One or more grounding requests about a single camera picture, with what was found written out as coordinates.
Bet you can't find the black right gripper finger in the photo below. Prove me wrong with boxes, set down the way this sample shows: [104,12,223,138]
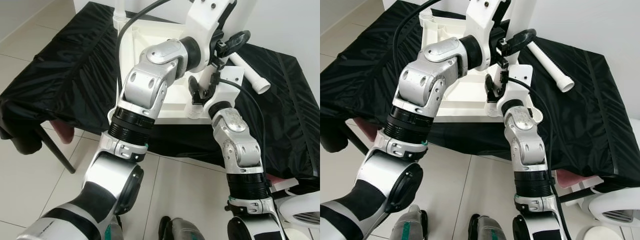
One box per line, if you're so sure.
[188,76,206,104]
[484,74,499,101]

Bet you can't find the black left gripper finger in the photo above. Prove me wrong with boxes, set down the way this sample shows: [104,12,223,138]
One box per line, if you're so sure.
[505,28,537,54]
[222,30,252,54]

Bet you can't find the white plastic children table top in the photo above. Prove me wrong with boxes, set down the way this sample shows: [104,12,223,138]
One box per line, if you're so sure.
[107,20,227,126]
[419,15,537,124]

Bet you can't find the black table cloth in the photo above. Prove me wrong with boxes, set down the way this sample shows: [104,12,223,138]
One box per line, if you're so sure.
[320,0,640,182]
[0,0,321,182]

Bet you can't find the grey robot right leg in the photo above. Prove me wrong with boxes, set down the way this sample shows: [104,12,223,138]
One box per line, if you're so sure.
[159,216,207,240]
[467,214,509,240]

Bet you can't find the grey robot leg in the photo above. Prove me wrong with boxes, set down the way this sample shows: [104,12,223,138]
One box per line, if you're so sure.
[390,204,429,240]
[467,214,509,240]
[159,216,207,240]
[102,215,126,240]

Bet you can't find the grey robot left leg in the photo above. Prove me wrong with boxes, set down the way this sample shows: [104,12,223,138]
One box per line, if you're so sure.
[102,215,126,240]
[390,204,429,240]

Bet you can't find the white round base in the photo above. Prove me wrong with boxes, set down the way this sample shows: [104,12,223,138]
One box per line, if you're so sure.
[575,225,622,240]

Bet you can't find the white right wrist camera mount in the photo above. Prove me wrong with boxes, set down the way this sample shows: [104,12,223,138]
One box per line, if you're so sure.
[500,64,534,104]
[210,65,246,109]

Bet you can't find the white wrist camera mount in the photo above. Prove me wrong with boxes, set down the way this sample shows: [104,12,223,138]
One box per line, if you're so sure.
[210,65,246,109]
[184,0,237,74]
[500,64,534,104]
[462,0,514,71]

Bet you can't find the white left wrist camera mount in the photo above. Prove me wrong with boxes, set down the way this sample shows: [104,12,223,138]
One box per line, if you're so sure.
[184,0,237,74]
[462,0,514,71]

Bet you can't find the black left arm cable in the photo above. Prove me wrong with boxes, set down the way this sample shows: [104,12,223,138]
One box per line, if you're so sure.
[392,0,442,77]
[115,0,174,97]

